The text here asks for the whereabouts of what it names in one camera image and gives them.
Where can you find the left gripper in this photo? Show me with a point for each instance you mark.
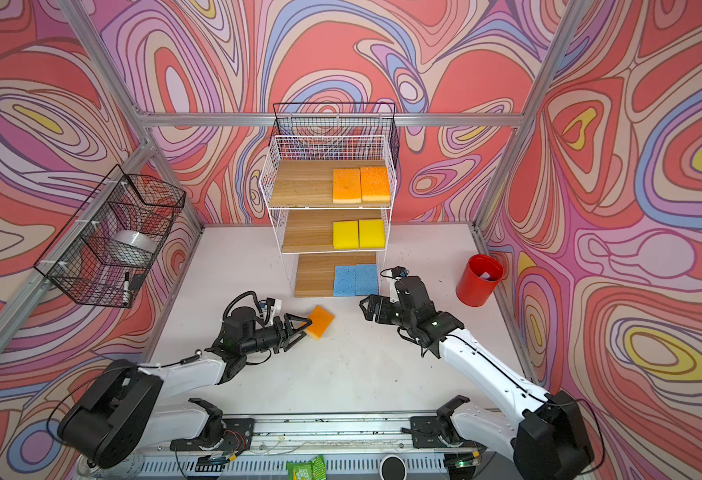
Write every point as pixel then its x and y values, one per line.
pixel 281 333

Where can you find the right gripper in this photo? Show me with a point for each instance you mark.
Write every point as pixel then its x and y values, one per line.
pixel 371 309

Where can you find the beige sponge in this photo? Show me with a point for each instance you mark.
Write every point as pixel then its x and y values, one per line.
pixel 320 319

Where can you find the blue sponge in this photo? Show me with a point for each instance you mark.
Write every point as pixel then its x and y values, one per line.
pixel 366 280
pixel 344 281

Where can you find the yellow sponge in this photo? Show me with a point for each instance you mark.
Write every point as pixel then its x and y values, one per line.
pixel 372 234
pixel 346 235

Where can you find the orange sponge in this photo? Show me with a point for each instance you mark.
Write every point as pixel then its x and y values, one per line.
pixel 375 186
pixel 346 186

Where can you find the white wire wooden shelf rack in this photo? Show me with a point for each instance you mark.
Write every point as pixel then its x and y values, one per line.
pixel 296 184

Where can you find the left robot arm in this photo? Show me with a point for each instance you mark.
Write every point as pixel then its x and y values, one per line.
pixel 123 411

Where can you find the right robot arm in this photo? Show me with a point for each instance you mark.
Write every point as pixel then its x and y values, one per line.
pixel 543 434

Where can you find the red plastic cup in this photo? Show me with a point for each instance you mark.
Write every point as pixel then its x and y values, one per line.
pixel 479 279

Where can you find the green wipes packet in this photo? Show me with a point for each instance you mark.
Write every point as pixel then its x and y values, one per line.
pixel 314 469

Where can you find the black round speaker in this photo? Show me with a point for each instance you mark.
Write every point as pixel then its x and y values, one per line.
pixel 392 467

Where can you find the black marker in basket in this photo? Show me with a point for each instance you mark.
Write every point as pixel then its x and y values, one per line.
pixel 126 295

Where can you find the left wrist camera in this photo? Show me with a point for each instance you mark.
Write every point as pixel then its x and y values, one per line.
pixel 270 310

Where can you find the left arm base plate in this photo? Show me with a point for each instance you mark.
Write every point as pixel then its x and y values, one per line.
pixel 228 436

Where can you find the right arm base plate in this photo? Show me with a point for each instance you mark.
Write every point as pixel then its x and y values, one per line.
pixel 430 432

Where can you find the black wire basket left wall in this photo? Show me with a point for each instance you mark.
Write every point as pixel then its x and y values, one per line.
pixel 76 262

